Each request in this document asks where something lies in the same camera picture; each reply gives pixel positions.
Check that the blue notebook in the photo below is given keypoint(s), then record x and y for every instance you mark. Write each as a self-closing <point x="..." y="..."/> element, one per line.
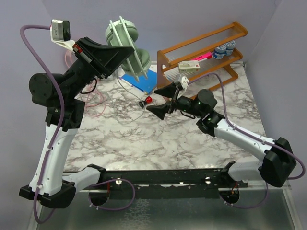
<point x="146" y="85"/>

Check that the wooden three-tier rack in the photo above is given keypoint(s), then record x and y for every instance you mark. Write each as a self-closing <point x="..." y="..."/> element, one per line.
<point x="197" y="49"/>

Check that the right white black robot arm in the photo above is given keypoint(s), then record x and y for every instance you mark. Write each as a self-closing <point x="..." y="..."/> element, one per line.
<point x="274" y="158"/>

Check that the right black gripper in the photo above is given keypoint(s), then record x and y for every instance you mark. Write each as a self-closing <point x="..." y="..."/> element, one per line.
<point x="160" y="110"/>

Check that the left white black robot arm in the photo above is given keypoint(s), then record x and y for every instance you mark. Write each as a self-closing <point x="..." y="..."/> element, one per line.
<point x="57" y="93"/>

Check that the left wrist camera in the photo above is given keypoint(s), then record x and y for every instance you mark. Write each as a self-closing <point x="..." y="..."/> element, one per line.
<point x="60" y="34"/>

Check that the white green red box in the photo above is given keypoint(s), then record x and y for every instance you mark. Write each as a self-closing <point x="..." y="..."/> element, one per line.
<point x="188" y="66"/>

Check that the blue white jar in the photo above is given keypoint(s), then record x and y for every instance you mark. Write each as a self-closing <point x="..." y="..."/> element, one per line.
<point x="230" y="46"/>
<point x="219" y="51"/>

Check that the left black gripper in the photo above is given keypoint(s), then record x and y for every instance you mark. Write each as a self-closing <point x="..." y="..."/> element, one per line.
<point x="105" y="59"/>

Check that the blue white jar left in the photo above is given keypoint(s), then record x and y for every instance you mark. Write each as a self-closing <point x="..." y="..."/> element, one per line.
<point x="219" y="51"/>

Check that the mint green headphones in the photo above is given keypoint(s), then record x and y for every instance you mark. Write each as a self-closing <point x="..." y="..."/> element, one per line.
<point x="124" y="33"/>

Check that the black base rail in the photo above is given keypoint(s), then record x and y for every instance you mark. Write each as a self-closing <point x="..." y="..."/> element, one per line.
<point x="170" y="184"/>

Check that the blue white jar right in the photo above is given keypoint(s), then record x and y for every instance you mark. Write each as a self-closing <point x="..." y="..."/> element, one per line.
<point x="230" y="46"/>

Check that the pink marker pen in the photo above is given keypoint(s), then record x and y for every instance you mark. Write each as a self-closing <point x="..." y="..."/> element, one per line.
<point x="203" y="57"/>

